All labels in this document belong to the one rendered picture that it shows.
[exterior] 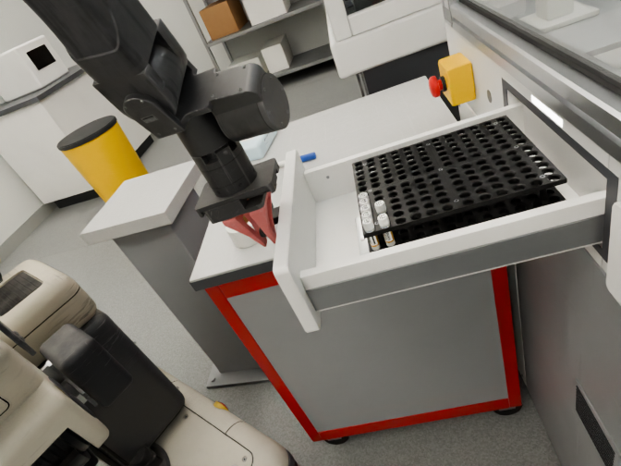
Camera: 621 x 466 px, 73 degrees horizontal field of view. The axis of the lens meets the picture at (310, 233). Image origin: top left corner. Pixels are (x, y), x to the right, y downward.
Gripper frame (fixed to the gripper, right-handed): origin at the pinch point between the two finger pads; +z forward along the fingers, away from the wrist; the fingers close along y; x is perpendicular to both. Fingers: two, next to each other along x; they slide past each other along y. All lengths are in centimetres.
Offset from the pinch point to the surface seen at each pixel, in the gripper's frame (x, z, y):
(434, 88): 34.5, 2.7, 29.4
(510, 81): 14.6, -2.5, 36.6
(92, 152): 193, 28, -157
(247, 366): 48, 84, -54
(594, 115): -7.1, -6.7, 36.8
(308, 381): 14, 52, -16
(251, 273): 12.8, 15.0, -12.0
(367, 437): 17, 89, -13
